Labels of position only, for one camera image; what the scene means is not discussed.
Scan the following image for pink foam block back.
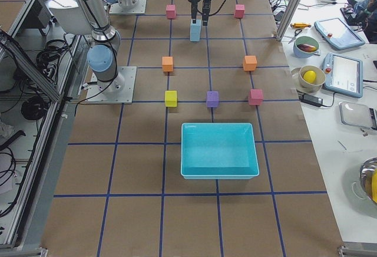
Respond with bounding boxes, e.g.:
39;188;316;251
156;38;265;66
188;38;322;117
166;4;176;19

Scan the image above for pink foam block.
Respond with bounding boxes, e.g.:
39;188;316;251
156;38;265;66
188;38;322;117
233;4;245;19
166;4;176;19

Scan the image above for pink foam block front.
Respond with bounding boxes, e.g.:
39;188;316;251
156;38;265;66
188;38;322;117
233;4;245;19

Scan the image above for orange foam block back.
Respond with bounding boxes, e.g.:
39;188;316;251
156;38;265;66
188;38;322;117
161;56;174;73

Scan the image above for orange foam block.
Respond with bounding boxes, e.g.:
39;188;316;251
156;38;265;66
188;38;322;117
243;55;257;71
161;56;174;73

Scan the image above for orange foam block front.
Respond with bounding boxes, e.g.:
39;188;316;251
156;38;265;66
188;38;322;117
243;55;257;71

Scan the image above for purple foam block left side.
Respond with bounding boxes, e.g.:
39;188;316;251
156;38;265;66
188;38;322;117
206;91;219;108

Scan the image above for yellow foam block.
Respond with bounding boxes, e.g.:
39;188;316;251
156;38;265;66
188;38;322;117
164;90;178;107

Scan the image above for scissors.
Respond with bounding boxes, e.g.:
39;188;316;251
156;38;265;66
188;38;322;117
289;28;303;43

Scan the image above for pink foam block front corner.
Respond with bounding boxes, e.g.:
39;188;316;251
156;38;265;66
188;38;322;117
248;89;264;106

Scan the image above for blue bowl with fruit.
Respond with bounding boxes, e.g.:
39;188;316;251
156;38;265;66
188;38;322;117
293;36;319;58

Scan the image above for yellow lemon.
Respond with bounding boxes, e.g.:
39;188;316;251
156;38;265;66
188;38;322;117
302;70;316;84

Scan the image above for beige bowl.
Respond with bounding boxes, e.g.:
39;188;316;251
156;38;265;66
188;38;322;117
298;65;326;93

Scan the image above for blue teach pendant far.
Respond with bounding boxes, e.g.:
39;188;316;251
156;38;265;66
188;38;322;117
314;18;365;50

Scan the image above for blue teach pendant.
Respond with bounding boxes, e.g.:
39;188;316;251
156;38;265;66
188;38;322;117
322;53;363;98
314;18;365;50

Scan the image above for cyan plastic bin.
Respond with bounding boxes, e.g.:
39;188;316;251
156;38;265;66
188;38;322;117
180;123;260;180

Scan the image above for black power adapter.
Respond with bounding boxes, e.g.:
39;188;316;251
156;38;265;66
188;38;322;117
299;93;323;107

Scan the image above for blue teach pendant near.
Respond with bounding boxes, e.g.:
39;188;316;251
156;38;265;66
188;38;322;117
322;53;363;98

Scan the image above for grey kitchen scale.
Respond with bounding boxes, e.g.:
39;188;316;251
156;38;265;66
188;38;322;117
339;101;376;130

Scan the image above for steel bowl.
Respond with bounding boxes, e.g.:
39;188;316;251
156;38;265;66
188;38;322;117
351;157;376;206

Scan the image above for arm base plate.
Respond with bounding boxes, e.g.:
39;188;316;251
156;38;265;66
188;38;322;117
85;66;137;104
110;0;147;15

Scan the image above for yellow handled tool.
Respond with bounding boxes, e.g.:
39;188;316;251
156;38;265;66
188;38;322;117
290;22;312;29

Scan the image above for aluminium frame post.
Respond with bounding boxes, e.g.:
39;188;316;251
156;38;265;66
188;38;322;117
276;0;300;41

